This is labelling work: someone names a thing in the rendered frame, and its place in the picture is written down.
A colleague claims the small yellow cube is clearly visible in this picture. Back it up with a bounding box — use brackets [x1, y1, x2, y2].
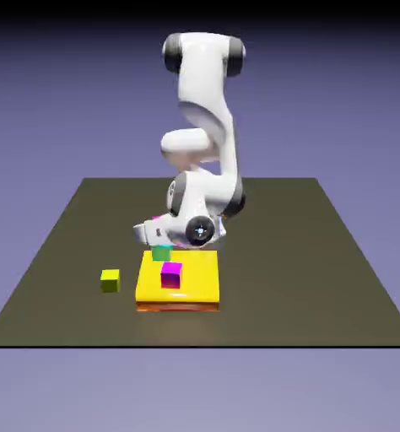
[100, 268, 121, 294]

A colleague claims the small green cube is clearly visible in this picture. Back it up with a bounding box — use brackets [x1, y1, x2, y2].
[151, 245, 175, 262]

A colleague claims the large yellow box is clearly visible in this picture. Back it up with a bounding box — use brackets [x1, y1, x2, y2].
[134, 249, 221, 312]

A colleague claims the small magenta cube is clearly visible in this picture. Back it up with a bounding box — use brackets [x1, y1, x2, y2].
[159, 262, 183, 290]

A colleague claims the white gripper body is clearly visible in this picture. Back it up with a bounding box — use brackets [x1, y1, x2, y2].
[132, 220, 154, 246]

